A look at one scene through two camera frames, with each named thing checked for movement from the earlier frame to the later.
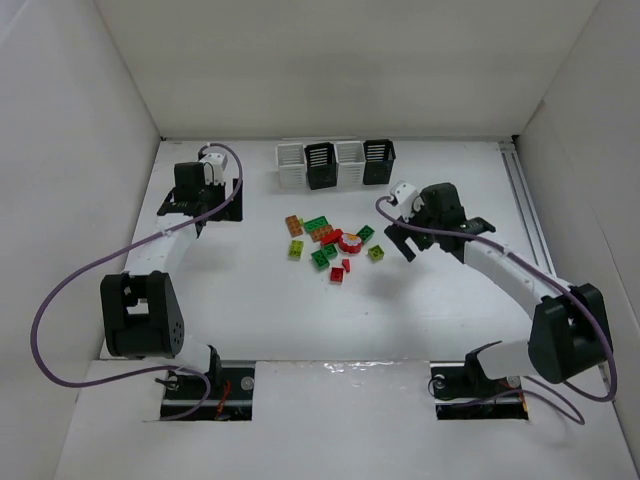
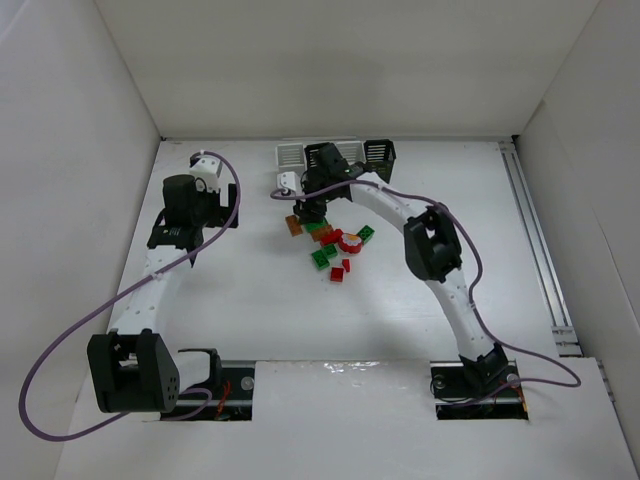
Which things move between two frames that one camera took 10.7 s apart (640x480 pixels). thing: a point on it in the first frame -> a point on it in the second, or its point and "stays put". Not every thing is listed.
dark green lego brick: (320, 260) stays put
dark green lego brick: (366, 233) stays put
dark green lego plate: (315, 223) stays put
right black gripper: (410, 234) -> (310, 211)
